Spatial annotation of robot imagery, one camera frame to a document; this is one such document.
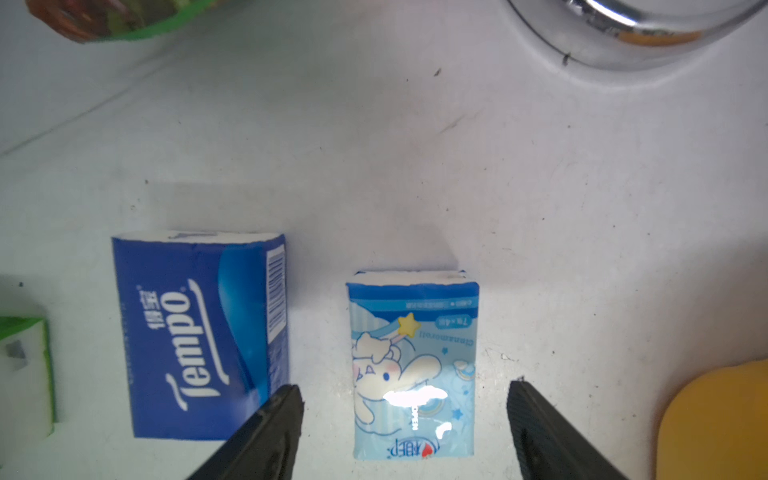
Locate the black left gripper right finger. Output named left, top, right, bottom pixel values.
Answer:
left=506, top=379, right=625, bottom=480

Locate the silver metal hook stand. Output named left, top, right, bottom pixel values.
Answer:
left=509, top=1, right=767, bottom=71

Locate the red green snack bag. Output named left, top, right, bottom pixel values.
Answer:
left=26, top=0, right=220, bottom=44

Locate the light blue cartoon tissue pack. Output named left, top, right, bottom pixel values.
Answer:
left=347, top=271, right=480, bottom=461

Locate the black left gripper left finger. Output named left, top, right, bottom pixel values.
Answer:
left=190, top=384, right=304, bottom=480

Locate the dark blue Tempo tissue pack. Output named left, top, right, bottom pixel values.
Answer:
left=112, top=231, right=289, bottom=440

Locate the yellow plastic storage box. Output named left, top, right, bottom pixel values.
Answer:
left=656, top=360, right=767, bottom=479

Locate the large green tissue pack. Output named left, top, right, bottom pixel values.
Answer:
left=1, top=316, right=56, bottom=456

